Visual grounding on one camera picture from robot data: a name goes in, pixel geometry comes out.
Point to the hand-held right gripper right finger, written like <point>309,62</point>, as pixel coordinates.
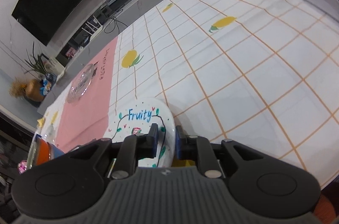
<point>179,140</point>

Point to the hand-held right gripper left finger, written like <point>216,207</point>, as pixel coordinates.
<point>156,139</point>

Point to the white painted ceramic plate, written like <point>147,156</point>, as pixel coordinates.
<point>137,118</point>

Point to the blue steel bowl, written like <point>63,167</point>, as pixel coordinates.
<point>57,153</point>

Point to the orange steel bowl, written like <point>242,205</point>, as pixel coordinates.
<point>43,152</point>

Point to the pink bottle print cloth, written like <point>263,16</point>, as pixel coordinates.
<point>87,112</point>

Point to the checked lemon print tablecloth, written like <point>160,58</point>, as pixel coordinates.
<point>238,67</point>

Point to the banana peel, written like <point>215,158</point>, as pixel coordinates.
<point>41,121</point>

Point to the white printed vase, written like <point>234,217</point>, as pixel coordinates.
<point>57,69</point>

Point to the pink photo card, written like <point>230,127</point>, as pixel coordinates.
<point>71,52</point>

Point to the blue snack packet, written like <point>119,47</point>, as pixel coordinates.
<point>47,83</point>

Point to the white router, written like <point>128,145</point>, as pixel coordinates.
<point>95,31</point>

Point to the golden vase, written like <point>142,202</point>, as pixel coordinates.
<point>35,91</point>

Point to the pink round toy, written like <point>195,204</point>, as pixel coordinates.
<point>22,167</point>

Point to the green plant in blue vase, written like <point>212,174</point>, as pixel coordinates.
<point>39,62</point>

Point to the dried flower bouquet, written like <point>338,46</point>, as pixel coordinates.
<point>17,87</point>

